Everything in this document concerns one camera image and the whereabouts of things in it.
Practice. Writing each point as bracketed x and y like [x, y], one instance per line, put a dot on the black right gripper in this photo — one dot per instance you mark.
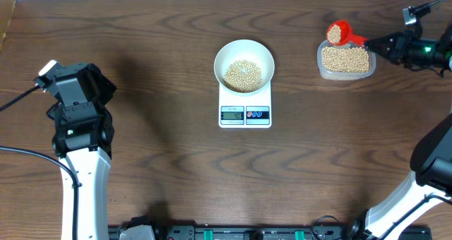
[399, 44]

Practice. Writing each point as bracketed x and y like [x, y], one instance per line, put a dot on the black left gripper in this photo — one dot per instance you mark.
[105, 88]

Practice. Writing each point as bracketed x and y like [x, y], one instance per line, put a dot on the red measuring scoop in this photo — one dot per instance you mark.
[347, 34]

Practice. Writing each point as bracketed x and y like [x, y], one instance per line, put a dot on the cream white bowl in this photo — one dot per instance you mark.
[244, 50]

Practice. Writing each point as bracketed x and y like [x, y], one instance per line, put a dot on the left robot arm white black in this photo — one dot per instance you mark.
[82, 143]

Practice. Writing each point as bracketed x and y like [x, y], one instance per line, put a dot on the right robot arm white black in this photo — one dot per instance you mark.
[429, 180]

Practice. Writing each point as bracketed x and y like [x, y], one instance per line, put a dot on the soybeans in scoop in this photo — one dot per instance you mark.
[334, 34]

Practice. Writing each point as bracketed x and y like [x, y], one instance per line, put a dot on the soybeans in bowl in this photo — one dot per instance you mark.
[243, 76]

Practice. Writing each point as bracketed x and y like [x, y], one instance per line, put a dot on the white digital kitchen scale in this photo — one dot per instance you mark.
[238, 110]

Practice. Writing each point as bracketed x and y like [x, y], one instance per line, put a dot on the pile of soybeans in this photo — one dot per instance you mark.
[350, 60]

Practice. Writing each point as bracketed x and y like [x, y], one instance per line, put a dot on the clear plastic container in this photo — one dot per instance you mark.
[329, 75]

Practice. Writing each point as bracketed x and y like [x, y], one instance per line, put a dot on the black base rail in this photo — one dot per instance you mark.
[281, 233]

